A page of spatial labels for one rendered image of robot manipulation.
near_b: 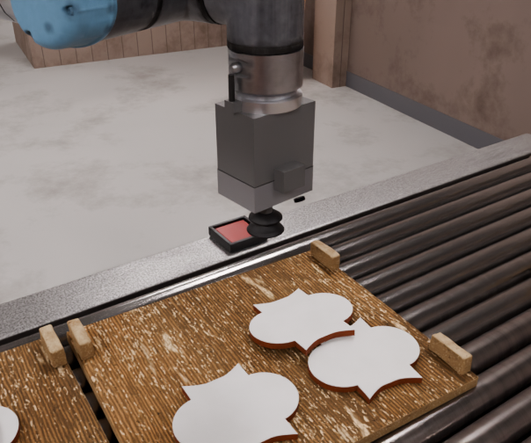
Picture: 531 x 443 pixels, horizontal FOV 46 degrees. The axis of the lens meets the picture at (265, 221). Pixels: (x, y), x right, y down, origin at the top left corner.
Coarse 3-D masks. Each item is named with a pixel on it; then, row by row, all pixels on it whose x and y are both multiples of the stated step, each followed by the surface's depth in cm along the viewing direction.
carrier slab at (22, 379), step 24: (0, 360) 79; (24, 360) 79; (48, 360) 79; (0, 384) 75; (24, 384) 75; (48, 384) 75; (72, 384) 75; (24, 408) 72; (48, 408) 72; (72, 408) 72; (24, 432) 69; (48, 432) 69; (72, 432) 69; (96, 432) 69
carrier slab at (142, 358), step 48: (240, 288) 92; (288, 288) 92; (336, 288) 92; (96, 336) 83; (144, 336) 83; (192, 336) 83; (240, 336) 83; (96, 384) 75; (144, 384) 75; (192, 384) 75; (432, 384) 75; (144, 432) 69; (336, 432) 69; (384, 432) 70
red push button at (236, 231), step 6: (234, 222) 111; (240, 222) 111; (246, 222) 111; (222, 228) 110; (228, 228) 110; (234, 228) 110; (240, 228) 110; (246, 228) 110; (222, 234) 108; (228, 234) 108; (234, 234) 108; (240, 234) 108; (246, 234) 108; (234, 240) 106
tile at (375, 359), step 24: (360, 336) 81; (384, 336) 81; (408, 336) 81; (312, 360) 77; (336, 360) 77; (360, 360) 77; (384, 360) 77; (408, 360) 77; (336, 384) 74; (360, 384) 74; (384, 384) 74
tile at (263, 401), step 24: (216, 384) 74; (240, 384) 74; (264, 384) 74; (288, 384) 74; (192, 408) 70; (216, 408) 70; (240, 408) 70; (264, 408) 70; (288, 408) 70; (192, 432) 67; (216, 432) 67; (240, 432) 67; (264, 432) 67; (288, 432) 67
